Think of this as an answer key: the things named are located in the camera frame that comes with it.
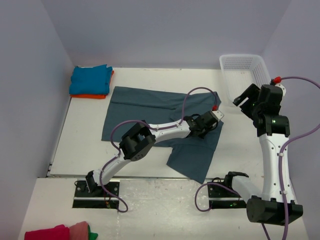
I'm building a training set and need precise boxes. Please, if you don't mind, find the pink folded cloth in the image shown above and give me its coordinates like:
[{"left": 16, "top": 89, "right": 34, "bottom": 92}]
[{"left": 69, "top": 221, "right": 89, "bottom": 240}]

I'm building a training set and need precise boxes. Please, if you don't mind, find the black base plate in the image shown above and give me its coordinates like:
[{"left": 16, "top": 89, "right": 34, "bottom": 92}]
[
  {"left": 207, "top": 185, "right": 247, "bottom": 210},
  {"left": 72, "top": 180, "right": 120, "bottom": 210}
]

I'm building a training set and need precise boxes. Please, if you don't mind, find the grey-blue t-shirt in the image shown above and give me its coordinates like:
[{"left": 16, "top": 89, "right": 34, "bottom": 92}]
[{"left": 101, "top": 86, "right": 223, "bottom": 184}]

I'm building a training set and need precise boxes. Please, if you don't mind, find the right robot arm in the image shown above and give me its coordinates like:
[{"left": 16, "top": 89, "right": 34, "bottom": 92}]
[{"left": 223, "top": 83, "right": 303, "bottom": 226}]

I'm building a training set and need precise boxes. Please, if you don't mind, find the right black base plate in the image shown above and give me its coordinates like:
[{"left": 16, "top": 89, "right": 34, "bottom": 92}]
[{"left": 207, "top": 185, "right": 247, "bottom": 210}]

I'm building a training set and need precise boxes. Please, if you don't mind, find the white plastic basket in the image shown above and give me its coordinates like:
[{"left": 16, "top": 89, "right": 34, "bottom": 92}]
[{"left": 219, "top": 54, "right": 271, "bottom": 107}]

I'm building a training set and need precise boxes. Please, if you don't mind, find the green cloth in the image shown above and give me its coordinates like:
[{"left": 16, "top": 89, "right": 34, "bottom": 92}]
[{"left": 87, "top": 225, "right": 99, "bottom": 240}]

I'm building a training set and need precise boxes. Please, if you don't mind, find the folded blue t-shirt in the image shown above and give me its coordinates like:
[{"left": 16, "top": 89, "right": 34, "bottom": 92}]
[{"left": 69, "top": 64, "right": 114, "bottom": 96}]

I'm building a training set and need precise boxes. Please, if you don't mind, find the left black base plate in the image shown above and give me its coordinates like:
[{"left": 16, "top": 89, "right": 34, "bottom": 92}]
[{"left": 72, "top": 180, "right": 120, "bottom": 210}]

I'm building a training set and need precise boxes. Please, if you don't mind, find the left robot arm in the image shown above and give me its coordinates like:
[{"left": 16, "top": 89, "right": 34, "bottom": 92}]
[{"left": 85, "top": 110, "right": 225, "bottom": 197}]

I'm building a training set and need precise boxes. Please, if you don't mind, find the magenta folded cloth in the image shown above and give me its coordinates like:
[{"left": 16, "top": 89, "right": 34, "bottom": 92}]
[{"left": 24, "top": 224, "right": 70, "bottom": 240}]

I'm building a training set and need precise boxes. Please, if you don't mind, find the folded orange t-shirt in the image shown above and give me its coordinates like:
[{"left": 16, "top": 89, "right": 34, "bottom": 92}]
[{"left": 69, "top": 70, "right": 115, "bottom": 99}]

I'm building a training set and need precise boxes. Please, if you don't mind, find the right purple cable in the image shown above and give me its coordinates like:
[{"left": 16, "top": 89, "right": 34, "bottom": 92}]
[{"left": 194, "top": 76, "right": 320, "bottom": 240}]

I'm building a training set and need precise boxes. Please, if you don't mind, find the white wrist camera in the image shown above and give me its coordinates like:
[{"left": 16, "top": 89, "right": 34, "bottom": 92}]
[
  {"left": 269, "top": 76, "right": 287, "bottom": 97},
  {"left": 212, "top": 109, "right": 225, "bottom": 122}
]

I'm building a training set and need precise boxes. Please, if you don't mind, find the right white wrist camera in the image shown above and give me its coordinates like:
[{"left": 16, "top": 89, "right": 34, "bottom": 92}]
[{"left": 269, "top": 76, "right": 287, "bottom": 97}]

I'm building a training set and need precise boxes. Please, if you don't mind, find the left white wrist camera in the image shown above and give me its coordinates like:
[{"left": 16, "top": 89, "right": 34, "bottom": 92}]
[{"left": 212, "top": 109, "right": 225, "bottom": 122}]

